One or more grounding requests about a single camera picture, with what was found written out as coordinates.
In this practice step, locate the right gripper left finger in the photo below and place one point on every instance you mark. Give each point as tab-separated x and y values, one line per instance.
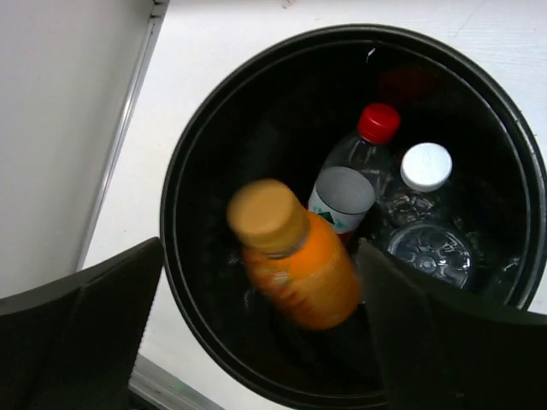
72	343

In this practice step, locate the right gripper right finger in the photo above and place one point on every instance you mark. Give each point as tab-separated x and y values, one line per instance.
439	347

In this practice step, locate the blue label bottle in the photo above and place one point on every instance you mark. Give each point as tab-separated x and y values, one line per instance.
434	249
415	189

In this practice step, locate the orange juice bottle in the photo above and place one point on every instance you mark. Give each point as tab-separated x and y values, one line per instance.
293	257

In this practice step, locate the red label water bottle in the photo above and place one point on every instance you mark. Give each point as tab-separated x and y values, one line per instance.
347	185

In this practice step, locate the black plastic waste bin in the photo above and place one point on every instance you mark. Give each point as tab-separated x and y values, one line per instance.
278	117

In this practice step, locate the metal rail across table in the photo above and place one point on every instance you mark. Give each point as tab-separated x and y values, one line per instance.
151	387

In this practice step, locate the left aluminium frame rail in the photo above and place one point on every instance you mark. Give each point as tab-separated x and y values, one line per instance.
154	19

